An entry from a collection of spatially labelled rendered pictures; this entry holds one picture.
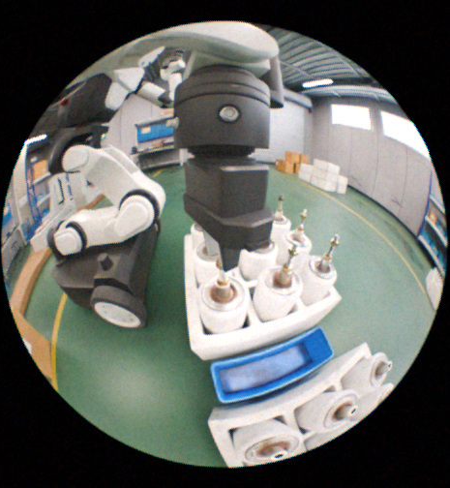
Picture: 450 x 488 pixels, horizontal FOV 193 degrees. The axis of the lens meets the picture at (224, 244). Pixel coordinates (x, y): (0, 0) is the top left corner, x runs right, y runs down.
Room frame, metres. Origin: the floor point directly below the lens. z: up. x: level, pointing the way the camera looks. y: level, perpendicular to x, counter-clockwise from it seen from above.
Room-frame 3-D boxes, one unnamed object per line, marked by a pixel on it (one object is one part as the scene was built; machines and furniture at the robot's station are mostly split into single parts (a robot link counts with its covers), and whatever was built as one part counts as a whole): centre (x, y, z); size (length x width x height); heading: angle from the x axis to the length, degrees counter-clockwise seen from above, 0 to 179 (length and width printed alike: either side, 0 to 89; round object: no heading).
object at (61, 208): (0.78, 2.29, 0.45); 0.82 x 0.57 x 0.74; 13
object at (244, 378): (0.01, -0.13, 0.06); 0.30 x 0.11 x 0.12; 102
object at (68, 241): (0.34, 0.66, 0.28); 0.21 x 0.20 x 0.13; 103
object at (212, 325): (0.15, 0.00, 0.16); 0.10 x 0.10 x 0.18
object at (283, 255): (0.31, -0.20, 0.16); 0.10 x 0.10 x 0.18
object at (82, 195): (2.23, 2.61, 0.45); 1.51 x 0.57 x 0.74; 13
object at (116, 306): (0.14, 0.34, 0.10); 0.20 x 0.05 x 0.20; 103
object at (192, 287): (0.29, -0.09, 0.09); 0.39 x 0.39 x 0.18; 12
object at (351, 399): (-0.14, -0.18, 0.25); 0.08 x 0.08 x 0.01
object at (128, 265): (0.35, 0.63, 0.19); 0.64 x 0.52 x 0.33; 103
